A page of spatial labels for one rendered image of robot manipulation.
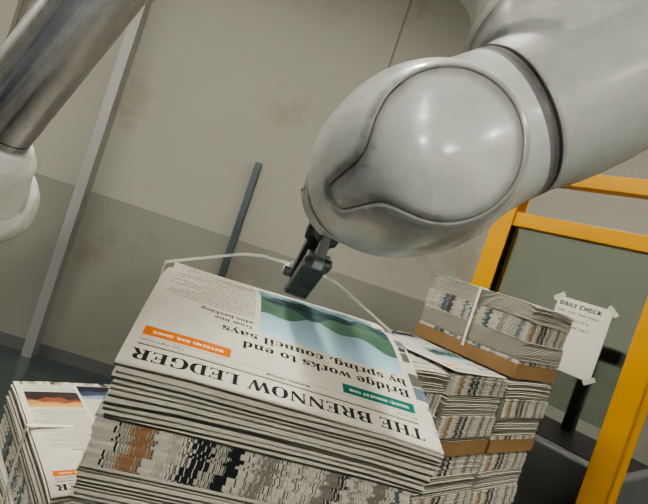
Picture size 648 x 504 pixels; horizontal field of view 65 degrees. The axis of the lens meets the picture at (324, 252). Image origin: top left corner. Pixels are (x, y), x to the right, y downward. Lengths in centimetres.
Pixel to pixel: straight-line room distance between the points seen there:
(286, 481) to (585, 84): 38
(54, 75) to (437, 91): 64
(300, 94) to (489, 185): 321
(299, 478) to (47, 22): 63
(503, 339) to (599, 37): 134
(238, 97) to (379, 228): 320
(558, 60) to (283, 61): 320
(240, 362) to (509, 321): 124
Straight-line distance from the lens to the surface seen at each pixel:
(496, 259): 228
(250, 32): 355
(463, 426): 145
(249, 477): 48
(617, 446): 205
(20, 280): 372
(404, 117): 23
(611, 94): 33
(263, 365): 45
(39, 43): 79
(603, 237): 215
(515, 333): 160
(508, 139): 24
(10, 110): 83
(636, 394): 203
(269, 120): 339
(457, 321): 170
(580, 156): 33
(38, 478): 91
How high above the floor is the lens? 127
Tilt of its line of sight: 1 degrees down
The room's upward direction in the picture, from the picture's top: 19 degrees clockwise
